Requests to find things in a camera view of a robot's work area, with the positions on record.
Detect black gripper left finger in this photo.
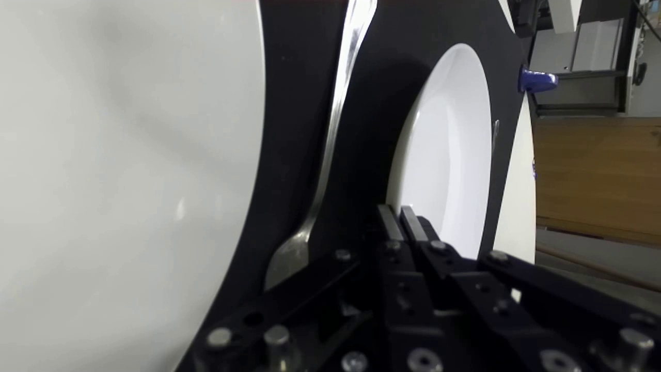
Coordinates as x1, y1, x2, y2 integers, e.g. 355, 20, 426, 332
192, 202, 415, 372

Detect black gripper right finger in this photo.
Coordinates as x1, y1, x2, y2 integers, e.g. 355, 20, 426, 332
400, 205, 661, 372

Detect smaller white plate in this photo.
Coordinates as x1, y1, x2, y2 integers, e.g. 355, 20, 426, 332
383, 41, 495, 259

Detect silver fork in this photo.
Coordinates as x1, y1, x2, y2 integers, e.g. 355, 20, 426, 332
262, 0, 379, 291

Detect black place mat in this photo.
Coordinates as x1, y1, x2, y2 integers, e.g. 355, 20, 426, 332
175, 0, 532, 372

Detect larger white plate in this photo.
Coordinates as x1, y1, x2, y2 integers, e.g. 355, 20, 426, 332
0, 0, 269, 372

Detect round white table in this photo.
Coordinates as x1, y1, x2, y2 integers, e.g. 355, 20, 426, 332
492, 0, 539, 266

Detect grey cabinet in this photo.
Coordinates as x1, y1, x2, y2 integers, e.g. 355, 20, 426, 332
529, 0, 661, 118

